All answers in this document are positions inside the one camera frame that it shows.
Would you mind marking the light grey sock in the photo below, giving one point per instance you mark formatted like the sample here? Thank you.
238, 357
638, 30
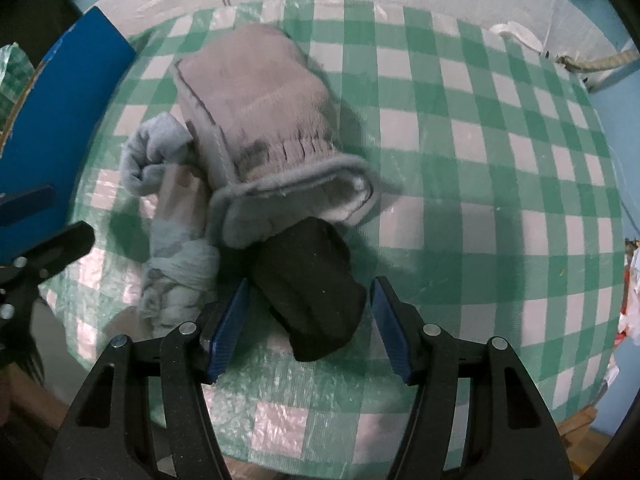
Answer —
152, 152

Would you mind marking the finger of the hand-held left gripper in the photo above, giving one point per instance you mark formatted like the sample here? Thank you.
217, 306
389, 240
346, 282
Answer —
25, 202
55, 247

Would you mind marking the green checked plastic bag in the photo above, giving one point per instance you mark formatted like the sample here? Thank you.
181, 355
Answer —
11, 75

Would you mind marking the blue-edged cardboard box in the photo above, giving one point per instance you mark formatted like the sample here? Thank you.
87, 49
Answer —
55, 125

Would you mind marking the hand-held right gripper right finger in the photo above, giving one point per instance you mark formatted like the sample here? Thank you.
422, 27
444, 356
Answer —
395, 330

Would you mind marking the green checked tablecloth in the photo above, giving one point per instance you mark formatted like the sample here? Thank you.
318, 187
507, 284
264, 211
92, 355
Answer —
475, 185

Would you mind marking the black sock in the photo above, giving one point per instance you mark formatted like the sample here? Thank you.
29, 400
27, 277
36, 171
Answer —
310, 285

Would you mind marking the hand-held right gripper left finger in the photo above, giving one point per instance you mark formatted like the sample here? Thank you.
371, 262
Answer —
227, 330

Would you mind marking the white crumpled plastic bag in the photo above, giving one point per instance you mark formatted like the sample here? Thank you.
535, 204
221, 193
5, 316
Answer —
631, 290

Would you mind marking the large grey sock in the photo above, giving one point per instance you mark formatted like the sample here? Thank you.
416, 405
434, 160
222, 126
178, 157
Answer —
265, 125

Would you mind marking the white plastic scrap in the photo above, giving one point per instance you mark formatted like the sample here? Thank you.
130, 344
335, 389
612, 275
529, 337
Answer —
517, 34

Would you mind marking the blue patterned white sock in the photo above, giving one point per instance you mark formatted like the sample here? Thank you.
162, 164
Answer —
175, 260

